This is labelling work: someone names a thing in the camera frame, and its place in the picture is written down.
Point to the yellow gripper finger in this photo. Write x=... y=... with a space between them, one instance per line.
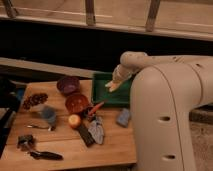
x=109 y=84
x=113 y=88

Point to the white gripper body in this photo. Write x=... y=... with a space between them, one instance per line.
x=121 y=74

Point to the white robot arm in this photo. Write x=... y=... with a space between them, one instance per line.
x=163 y=92

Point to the orange carrot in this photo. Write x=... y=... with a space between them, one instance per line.
x=95 y=108

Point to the blue sponge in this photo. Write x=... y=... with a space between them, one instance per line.
x=123 y=118

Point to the red-brown bowl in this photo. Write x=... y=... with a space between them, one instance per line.
x=76 y=103

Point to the purple bowl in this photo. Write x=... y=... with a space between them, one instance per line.
x=68 y=85

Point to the yellow-red apple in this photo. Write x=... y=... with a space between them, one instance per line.
x=74 y=121

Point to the dark chocolate bar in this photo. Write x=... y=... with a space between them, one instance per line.
x=85 y=135

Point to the blue plastic cup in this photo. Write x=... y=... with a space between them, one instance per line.
x=49 y=115

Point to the metal spoon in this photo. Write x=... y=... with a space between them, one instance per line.
x=49 y=128

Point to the bunch of red grapes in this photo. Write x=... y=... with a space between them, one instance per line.
x=34 y=100

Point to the small metal clip object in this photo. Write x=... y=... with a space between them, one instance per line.
x=26 y=142

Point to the black handled tool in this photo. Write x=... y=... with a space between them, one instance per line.
x=45 y=155

